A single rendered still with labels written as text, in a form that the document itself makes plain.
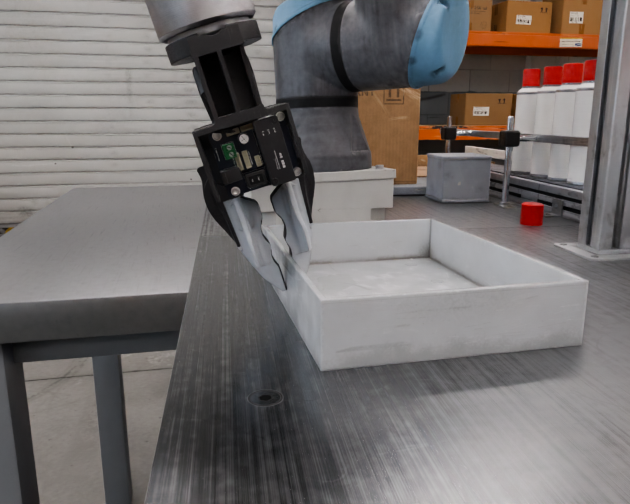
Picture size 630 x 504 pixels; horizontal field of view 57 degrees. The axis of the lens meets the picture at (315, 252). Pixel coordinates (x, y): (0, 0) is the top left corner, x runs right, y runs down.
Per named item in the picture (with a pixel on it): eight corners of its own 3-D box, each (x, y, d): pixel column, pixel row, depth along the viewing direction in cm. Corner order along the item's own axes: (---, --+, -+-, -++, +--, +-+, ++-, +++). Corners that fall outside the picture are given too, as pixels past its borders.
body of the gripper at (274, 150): (215, 213, 42) (154, 42, 38) (215, 196, 50) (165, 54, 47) (316, 181, 42) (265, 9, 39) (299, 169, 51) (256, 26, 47)
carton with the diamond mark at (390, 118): (417, 184, 127) (422, 53, 120) (308, 186, 123) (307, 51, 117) (380, 171, 156) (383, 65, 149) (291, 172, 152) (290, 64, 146)
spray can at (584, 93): (605, 185, 99) (620, 58, 94) (577, 186, 98) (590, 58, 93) (587, 182, 104) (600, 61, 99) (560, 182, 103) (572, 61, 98)
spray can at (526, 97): (542, 174, 118) (551, 68, 113) (518, 174, 117) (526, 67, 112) (529, 171, 123) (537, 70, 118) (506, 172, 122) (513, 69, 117)
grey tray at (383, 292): (581, 345, 43) (588, 280, 42) (320, 371, 39) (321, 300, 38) (431, 259, 69) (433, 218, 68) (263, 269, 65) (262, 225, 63)
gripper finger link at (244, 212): (256, 317, 46) (222, 206, 43) (252, 294, 51) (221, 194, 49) (294, 306, 46) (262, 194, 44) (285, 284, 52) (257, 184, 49)
